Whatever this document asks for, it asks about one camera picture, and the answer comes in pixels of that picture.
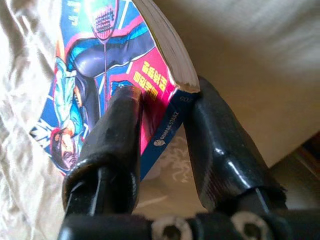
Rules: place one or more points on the beige floral bed sheet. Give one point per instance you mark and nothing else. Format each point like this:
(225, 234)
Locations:
(25, 125)

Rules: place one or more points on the colourful badminton comic book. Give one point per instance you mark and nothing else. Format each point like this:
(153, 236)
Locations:
(112, 50)

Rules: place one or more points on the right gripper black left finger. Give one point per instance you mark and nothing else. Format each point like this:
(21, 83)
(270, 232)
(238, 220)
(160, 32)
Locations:
(115, 150)

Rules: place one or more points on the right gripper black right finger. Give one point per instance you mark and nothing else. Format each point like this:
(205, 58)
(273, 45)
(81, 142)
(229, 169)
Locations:
(220, 150)

